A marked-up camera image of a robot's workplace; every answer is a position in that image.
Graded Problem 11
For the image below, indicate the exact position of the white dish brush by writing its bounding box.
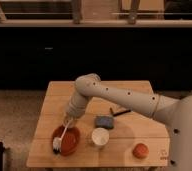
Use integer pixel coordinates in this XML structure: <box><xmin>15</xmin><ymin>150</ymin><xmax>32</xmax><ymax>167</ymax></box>
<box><xmin>52</xmin><ymin>123</ymin><xmax>70</xmax><ymax>154</ymax></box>

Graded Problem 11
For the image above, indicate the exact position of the black object at floor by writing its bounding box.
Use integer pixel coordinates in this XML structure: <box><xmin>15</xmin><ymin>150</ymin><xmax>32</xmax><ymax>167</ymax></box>
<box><xmin>0</xmin><ymin>142</ymin><xmax>5</xmax><ymax>171</ymax></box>

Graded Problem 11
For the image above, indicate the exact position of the small orange round object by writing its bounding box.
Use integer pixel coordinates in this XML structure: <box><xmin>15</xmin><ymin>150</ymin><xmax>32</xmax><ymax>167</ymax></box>
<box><xmin>132</xmin><ymin>143</ymin><xmax>149</xmax><ymax>159</ymax></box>

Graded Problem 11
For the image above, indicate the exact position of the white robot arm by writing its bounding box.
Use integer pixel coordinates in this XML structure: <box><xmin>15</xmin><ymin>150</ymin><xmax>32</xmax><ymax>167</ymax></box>
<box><xmin>63</xmin><ymin>73</ymin><xmax>192</xmax><ymax>171</ymax></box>

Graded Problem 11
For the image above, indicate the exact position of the blue sponge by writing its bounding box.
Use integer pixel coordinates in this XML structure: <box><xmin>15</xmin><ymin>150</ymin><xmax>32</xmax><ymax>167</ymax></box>
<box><xmin>95</xmin><ymin>116</ymin><xmax>114</xmax><ymax>129</ymax></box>

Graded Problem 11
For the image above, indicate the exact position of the wooden railing shelf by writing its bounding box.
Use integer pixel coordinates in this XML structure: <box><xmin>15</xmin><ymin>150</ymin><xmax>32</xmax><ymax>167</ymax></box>
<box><xmin>0</xmin><ymin>0</ymin><xmax>192</xmax><ymax>28</ymax></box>

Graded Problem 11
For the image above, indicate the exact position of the wooden table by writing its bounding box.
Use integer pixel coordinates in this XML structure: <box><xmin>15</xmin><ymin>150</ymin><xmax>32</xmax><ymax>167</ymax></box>
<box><xmin>27</xmin><ymin>81</ymin><xmax>170</xmax><ymax>168</ymax></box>

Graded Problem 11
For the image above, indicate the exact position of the red bowl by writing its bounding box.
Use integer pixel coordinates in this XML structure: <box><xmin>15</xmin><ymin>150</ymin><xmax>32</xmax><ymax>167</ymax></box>
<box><xmin>51</xmin><ymin>125</ymin><xmax>80</xmax><ymax>156</ymax></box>

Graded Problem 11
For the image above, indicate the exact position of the white cup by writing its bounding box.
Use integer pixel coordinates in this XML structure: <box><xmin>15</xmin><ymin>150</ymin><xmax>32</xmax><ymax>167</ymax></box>
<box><xmin>89</xmin><ymin>128</ymin><xmax>109</xmax><ymax>148</ymax></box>

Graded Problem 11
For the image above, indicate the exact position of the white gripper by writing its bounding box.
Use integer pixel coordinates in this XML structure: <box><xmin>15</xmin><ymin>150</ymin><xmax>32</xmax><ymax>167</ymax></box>
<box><xmin>64</xmin><ymin>101</ymin><xmax>86</xmax><ymax>123</ymax></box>

